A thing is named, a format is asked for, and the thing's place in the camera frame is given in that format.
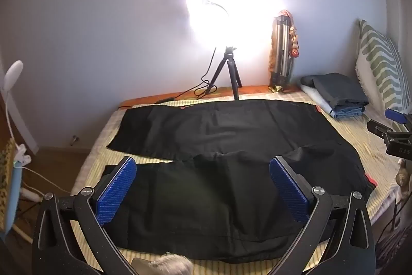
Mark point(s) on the green striped pillow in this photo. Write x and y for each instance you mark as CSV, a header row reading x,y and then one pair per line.
x,y
379,65

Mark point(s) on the folded white cloth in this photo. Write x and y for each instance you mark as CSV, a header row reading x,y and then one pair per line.
x,y
313,96

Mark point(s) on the small black tripod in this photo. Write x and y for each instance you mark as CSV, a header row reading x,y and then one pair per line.
x,y
232,72

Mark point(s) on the folded blue jeans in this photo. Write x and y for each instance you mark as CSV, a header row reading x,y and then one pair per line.
x,y
349,110

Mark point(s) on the person's right hand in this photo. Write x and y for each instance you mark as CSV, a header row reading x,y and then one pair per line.
x,y
404,176

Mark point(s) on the white power strip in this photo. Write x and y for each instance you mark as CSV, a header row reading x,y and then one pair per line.
x,y
31,193

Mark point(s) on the small metal floor object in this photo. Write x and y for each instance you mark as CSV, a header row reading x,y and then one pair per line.
x,y
74,139

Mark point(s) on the light blue board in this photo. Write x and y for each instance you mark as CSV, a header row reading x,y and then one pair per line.
x,y
11,197

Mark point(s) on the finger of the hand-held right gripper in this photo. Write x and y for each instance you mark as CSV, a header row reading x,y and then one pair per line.
x,y
378,129
395,115

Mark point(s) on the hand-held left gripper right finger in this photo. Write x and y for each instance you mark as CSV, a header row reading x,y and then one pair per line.
x,y
289,189

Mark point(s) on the striped yellow green bed mat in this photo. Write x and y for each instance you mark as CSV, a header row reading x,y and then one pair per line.
x,y
354,141

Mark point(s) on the black pants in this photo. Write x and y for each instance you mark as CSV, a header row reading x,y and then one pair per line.
x,y
225,133

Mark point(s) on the white clip lamp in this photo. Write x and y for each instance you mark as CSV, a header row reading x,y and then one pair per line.
x,y
13,75

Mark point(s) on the folded grey pants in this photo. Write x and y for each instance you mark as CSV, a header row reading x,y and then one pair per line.
x,y
338,88

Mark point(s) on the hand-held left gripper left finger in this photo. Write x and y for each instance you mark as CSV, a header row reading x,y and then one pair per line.
x,y
115,189

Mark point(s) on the folded silver tripod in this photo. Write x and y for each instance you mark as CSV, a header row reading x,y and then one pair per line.
x,y
283,52

